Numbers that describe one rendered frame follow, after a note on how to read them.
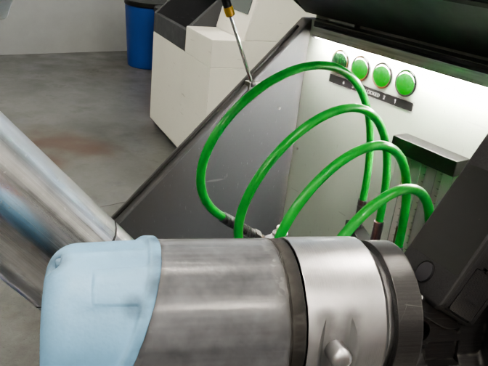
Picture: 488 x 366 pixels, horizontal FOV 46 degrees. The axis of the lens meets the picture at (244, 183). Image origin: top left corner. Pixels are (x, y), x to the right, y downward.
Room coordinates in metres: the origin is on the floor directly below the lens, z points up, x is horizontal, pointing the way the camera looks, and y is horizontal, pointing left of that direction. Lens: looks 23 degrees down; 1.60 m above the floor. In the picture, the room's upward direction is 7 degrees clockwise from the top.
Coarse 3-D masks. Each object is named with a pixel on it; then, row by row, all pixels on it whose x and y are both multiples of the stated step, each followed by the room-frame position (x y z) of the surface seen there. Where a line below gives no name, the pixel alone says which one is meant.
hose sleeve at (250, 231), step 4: (224, 212) 0.84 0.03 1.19; (228, 216) 0.83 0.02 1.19; (232, 216) 0.84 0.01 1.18; (224, 220) 0.83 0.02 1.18; (228, 220) 0.83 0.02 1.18; (232, 220) 0.84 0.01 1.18; (224, 224) 0.83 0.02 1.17; (228, 224) 0.83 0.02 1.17; (232, 224) 0.83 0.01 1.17; (244, 224) 0.85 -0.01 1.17; (232, 228) 0.84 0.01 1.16; (244, 228) 0.85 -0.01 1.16; (248, 228) 0.86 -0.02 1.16; (252, 228) 0.87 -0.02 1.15; (244, 232) 0.85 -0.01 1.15; (248, 232) 0.86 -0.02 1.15; (252, 232) 0.86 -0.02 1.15; (248, 236) 0.86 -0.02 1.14; (252, 236) 0.86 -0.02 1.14
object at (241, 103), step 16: (304, 64) 0.90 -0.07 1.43; (320, 64) 0.92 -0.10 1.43; (336, 64) 0.95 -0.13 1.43; (272, 80) 0.87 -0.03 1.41; (352, 80) 0.97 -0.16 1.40; (256, 96) 0.85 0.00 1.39; (224, 128) 0.82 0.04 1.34; (368, 128) 1.01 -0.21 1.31; (208, 144) 0.80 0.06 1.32; (368, 160) 1.02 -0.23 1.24; (368, 176) 1.02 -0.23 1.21; (208, 208) 0.81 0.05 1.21
